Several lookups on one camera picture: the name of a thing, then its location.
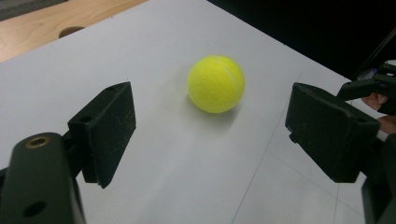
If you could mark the yellow tennis ball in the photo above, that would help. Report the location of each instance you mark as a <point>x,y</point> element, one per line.
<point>216,84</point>

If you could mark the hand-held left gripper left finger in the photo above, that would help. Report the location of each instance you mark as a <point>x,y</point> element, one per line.
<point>106,133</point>

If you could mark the wooden workbench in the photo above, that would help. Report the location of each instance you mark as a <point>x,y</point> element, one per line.
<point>34,28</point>

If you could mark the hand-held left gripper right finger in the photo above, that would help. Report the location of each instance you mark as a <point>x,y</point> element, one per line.
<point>330,133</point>

